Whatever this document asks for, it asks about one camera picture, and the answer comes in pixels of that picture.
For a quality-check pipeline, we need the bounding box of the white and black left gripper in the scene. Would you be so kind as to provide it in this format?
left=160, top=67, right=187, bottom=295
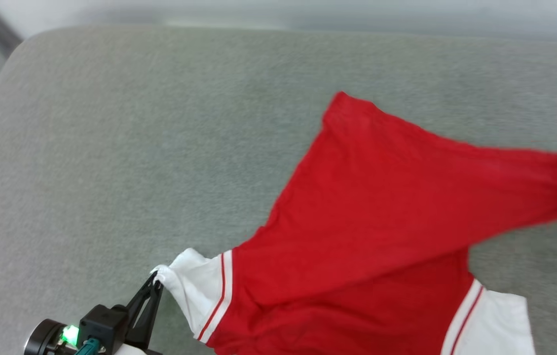
left=23, top=274, right=164, bottom=355

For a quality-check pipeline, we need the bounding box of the red and white garment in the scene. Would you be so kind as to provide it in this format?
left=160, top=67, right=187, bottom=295
left=150, top=91, right=557, bottom=355

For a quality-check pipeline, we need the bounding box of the teal plug left camera cable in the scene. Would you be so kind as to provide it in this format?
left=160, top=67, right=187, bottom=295
left=74, top=338, right=100, bottom=355

